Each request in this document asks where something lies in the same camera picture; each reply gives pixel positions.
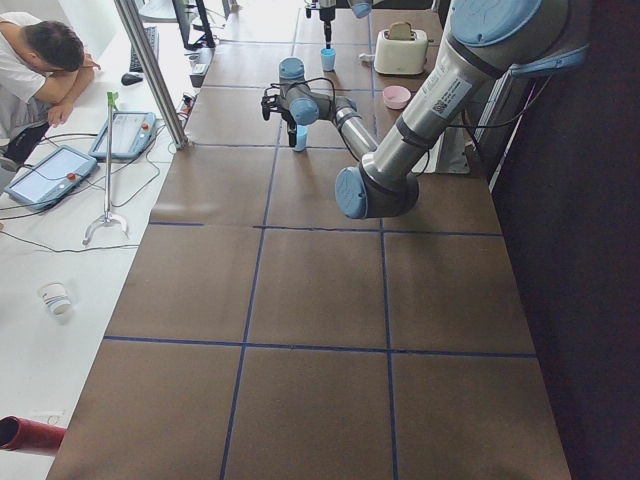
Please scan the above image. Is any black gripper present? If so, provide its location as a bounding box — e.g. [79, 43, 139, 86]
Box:
[280, 107, 297, 147]
[319, 6, 335, 49]

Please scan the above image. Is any light blue cup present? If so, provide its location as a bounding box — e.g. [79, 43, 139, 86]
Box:
[293, 125, 308, 152]
[320, 48, 336, 72]

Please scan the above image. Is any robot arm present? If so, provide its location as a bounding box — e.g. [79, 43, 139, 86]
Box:
[304, 0, 374, 49]
[261, 0, 592, 219]

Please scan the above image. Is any toast slice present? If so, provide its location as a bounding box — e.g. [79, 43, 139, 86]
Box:
[388, 21, 412, 41]

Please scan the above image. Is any cream toaster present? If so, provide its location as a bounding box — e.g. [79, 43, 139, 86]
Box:
[373, 29, 428, 76]

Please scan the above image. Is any pink bowl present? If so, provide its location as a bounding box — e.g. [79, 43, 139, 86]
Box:
[382, 85, 411, 110]

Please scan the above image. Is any computer monitor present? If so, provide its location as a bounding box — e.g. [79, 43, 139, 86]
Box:
[172, 0, 216, 51]

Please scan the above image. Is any far teach pendant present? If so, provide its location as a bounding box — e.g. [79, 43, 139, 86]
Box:
[112, 111, 156, 163]

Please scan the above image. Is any teach pendant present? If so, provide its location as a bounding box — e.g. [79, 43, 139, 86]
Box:
[4, 146, 97, 210]
[112, 111, 156, 163]

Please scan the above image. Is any black keyboard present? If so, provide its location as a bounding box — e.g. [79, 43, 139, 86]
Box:
[128, 25, 160, 73]

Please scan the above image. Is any black computer mouse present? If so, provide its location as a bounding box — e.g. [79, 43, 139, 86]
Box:
[121, 72, 143, 86]

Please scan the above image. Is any metal reacher grabber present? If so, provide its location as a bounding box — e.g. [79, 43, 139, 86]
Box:
[82, 91, 129, 246]

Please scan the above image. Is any near teach pendant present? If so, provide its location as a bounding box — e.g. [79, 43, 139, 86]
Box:
[4, 146, 97, 210]

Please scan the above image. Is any seated person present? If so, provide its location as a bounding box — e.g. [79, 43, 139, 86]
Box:
[1, 12, 100, 172]

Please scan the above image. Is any paper cup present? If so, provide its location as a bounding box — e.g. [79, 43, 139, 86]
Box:
[37, 282, 71, 315]

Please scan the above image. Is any red cylinder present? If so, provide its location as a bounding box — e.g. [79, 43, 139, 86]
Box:
[1, 416, 66, 457]

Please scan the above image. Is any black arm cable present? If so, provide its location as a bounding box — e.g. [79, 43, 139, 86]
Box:
[263, 75, 432, 176]

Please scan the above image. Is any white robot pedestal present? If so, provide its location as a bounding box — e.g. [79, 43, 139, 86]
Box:
[424, 0, 481, 175]

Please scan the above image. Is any aluminium frame post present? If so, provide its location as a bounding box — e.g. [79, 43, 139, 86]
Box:
[114, 0, 188, 150]

